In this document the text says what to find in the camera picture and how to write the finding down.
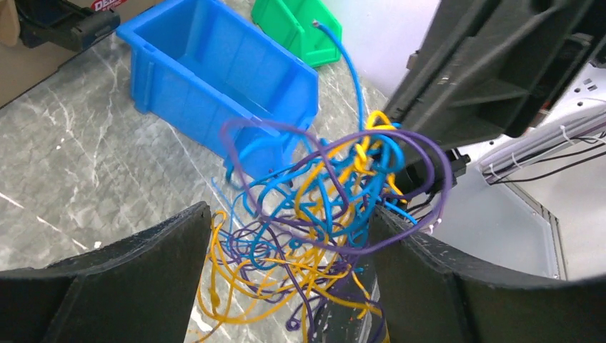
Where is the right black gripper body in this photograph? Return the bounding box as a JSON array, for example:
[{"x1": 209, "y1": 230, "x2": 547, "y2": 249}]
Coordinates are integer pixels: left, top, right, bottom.
[{"x1": 383, "y1": 0, "x2": 606, "y2": 200}]

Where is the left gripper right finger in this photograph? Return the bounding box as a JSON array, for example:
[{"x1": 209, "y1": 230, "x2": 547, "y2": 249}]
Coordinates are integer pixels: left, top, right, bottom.
[{"x1": 312, "y1": 206, "x2": 606, "y2": 343}]

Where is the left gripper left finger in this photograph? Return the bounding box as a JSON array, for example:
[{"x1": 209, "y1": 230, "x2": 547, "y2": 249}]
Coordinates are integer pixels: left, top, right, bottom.
[{"x1": 1, "y1": 202, "x2": 212, "y2": 342}]

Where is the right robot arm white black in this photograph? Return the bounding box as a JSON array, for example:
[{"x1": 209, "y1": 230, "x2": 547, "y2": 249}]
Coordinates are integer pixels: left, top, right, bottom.
[{"x1": 384, "y1": 1, "x2": 605, "y2": 182}]

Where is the green plastic bin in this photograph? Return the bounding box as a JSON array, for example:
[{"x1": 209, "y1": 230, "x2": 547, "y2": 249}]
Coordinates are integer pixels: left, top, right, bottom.
[{"x1": 252, "y1": 0, "x2": 342, "y2": 68}]

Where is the blue plastic bin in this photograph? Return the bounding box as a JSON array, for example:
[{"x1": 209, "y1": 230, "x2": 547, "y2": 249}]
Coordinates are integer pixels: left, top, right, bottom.
[{"x1": 117, "y1": 1, "x2": 319, "y2": 178}]

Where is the tan open toolbox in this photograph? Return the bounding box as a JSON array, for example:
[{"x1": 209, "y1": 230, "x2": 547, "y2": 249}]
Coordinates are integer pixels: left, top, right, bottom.
[{"x1": 1, "y1": 0, "x2": 157, "y2": 106}]

